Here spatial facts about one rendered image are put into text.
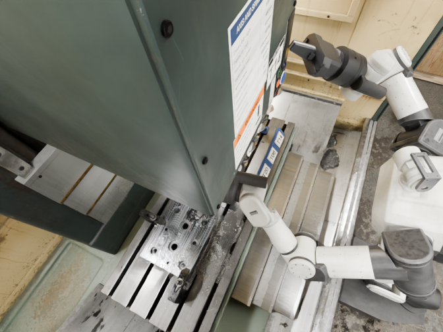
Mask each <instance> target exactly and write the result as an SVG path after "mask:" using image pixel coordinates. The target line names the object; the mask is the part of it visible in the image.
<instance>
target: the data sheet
mask: <svg viewBox="0 0 443 332"><path fill-rule="evenodd" d="M273 8H274V0H248V1H247V3H246V5H245V6H244V7H243V9H242V10H241V12H240V13H239V14H238V15H237V17H236V18H235V20H234V21H233V22H232V24H231V25H230V27H229V28H228V38H229V58H230V69H231V88H232V98H233V118H234V128H235V138H236V136H237V134H238V132H239V130H240V128H241V127H242V125H243V123H244V121H245V119H246V117H247V115H248V114H249V111H250V110H251V107H252V106H253V104H254V102H255V100H256V98H257V96H258V95H259V93H260V91H261V89H262V87H263V85H264V83H265V81H266V79H267V72H268V58H269V50H270V37H271V29H272V16H273Z"/></svg>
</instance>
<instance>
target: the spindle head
mask: <svg viewBox="0 0 443 332"><path fill-rule="evenodd" d="M247 1H248V0H0V121H1V122H2V123H4V124H5V125H7V126H8V127H10V128H12V129H14V130H17V131H19V132H21V133H23V134H25V135H28V136H30V137H32V138H35V139H37V140H39V141H41V142H43V143H46V144H48V145H50V146H53V147H54V148H57V149H59V150H61V151H64V152H66V153H69V154H71V155H73V156H75V157H77V158H79V159H82V160H84V161H87V162H89V163H91V164H93V165H95V166H97V167H100V168H102V169H105V170H106V171H109V172H111V173H113V174H115V175H118V176H120V177H123V178H124V179H127V180H129V181H131V182H134V183H136V184H139V185H141V186H143V187H145V188H147V189H149V190H152V191H154V192H157V193H158V194H161V195H163V196H165V197H167V198H170V199H172V200H175V201H176V202H179V203H181V204H183V205H185V206H188V207H190V208H193V209H195V210H197V211H199V212H201V213H204V214H206V215H209V216H211V217H213V216H214V215H216V214H217V212H218V210H219V208H220V206H221V204H222V202H223V199H224V198H225V195H226V194H227V191H228V190H229V187H230V186H231V183H232V182H233V179H234V178H235V175H236V174H237V171H238V170H239V167H240V165H241V163H242V161H243V159H244V157H245V155H246V153H247V151H248V149H249V147H250V145H251V143H252V141H253V139H254V137H255V134H256V132H257V130H258V128H259V126H260V124H261V122H262V120H263V118H264V116H265V114H266V112H267V110H268V105H269V99H270V88H271V83H272V81H273V79H274V77H275V75H276V74H277V71H278V70H277V71H276V73H275V75H274V77H273V79H272V81H271V83H270V85H269V86H268V89H267V90H266V81H265V83H264V96H263V104H262V118H261V120H260V122H259V124H258V126H257V128H256V130H255V132H254V134H253V136H252V138H251V140H250V142H249V144H248V146H247V148H246V150H245V152H244V154H243V156H242V158H241V161H240V163H239V165H238V167H237V169H236V170H235V154H234V145H233V142H234V140H235V128H234V118H233V98H232V88H231V69H230V58H229V38H228V28H229V27H230V25H231V24H232V22H233V21H234V20H235V18H236V17H237V15H238V14H239V13H240V12H241V10H242V9H243V7H244V6H245V5H246V3H247ZM296 4H297V0H274V8H273V16H272V29H271V37H270V50H269V58H268V62H269V61H270V59H271V58H272V55H273V54H274V52H275V50H276V48H277V47H278V45H279V43H280V41H281V39H282V38H283V35H284V34H285V37H286V32H287V23H288V19H289V17H290V16H291V13H292V12H293V10H294V8H295V6H296ZM285 37H284V42H283V50H284V45H285ZM282 58H283V51H282V56H281V63H282ZM281 63H280V65H279V67H281ZM279 67H278V68H279Z"/></svg>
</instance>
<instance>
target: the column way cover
mask: <svg viewBox="0 0 443 332"><path fill-rule="evenodd" d="M29 165H31V166H33V167H34V168H35V169H34V170H33V171H32V172H31V173H30V175H29V176H28V177H27V178H26V179H24V178H22V177H20V176H17V178H15V180H16V181H18V182H19V183H21V184H23V185H25V186H27V187H29V188H31V189H32V190H35V191H36V192H39V193H40V194H43V195H44V196H46V197H48V198H50V199H52V200H54V201H56V202H58V203H60V204H65V205H67V206H69V207H70V208H73V209H75V210H77V211H79V212H80V213H82V214H84V215H89V216H90V217H93V218H94V219H96V220H98V221H100V222H102V223H104V224H105V225H106V224H107V222H108V221H109V220H110V218H111V216H112V215H113V214H114V213H115V211H116V209H117V208H118V207H119V205H120V204H121V202H122V201H123V199H124V198H125V196H126V195H127V193H128V192H129V190H130V189H131V188H132V186H133V184H134V182H131V181H129V180H127V179H124V178H123V177H120V176H118V175H115V174H113V173H111V172H109V171H106V170H105V169H102V168H100V167H97V166H95V165H93V164H91V163H89V162H87V161H84V160H82V159H79V158H77V157H75V156H73V155H71V154H69V153H66V152H64V151H61V150H59V149H57V148H54V147H53V146H50V145H48V144H47V145H46V146H45V147H44V148H43V150H42V151H41V152H40V153H39V154H38V155H37V156H36V157H35V158H34V159H33V160H32V161H31V162H30V163H29Z"/></svg>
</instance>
